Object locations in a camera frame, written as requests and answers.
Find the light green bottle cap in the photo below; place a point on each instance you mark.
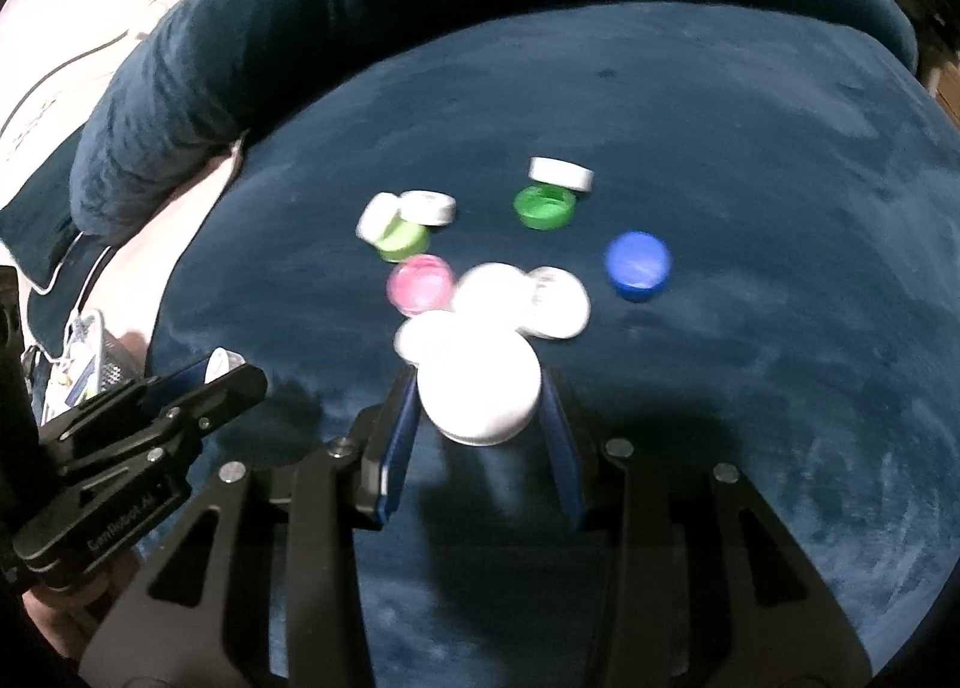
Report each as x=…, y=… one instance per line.
x=425, y=335

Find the large white bottle cap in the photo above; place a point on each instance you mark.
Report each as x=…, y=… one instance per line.
x=481, y=389

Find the white cap near dark green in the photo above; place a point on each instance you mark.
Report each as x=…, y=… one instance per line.
x=561, y=173

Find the blue bottle cap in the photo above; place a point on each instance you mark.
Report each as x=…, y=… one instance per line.
x=638, y=265

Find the white round cap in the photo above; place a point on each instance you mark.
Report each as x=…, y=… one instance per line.
x=427, y=208

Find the light green cap under white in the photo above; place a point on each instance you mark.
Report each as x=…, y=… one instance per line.
x=403, y=240

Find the pink bottle cap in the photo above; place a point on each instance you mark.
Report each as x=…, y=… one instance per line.
x=420, y=284

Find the pink bed sheet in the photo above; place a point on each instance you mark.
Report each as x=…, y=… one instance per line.
x=128, y=292

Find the dark green bottle cap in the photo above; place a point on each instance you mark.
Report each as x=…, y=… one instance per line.
x=544, y=207

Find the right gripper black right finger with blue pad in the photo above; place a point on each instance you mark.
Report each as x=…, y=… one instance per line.
x=704, y=585

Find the dark blue piped pillow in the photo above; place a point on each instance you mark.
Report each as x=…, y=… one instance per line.
x=58, y=263

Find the dark blue plush blanket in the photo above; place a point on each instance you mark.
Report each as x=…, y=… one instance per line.
x=805, y=184

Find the white cap on light green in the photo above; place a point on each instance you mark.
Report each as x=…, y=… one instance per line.
x=378, y=218

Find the white open cap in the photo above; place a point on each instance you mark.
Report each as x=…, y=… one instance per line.
x=494, y=292

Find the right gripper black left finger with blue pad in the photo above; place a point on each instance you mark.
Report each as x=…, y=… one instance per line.
x=256, y=584

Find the white ridged cap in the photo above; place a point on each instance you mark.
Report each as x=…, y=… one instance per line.
x=558, y=307

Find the person's left hand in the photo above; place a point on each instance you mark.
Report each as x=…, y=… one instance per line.
x=68, y=619

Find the white upholstered headboard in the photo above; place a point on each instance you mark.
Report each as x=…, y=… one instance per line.
x=75, y=20

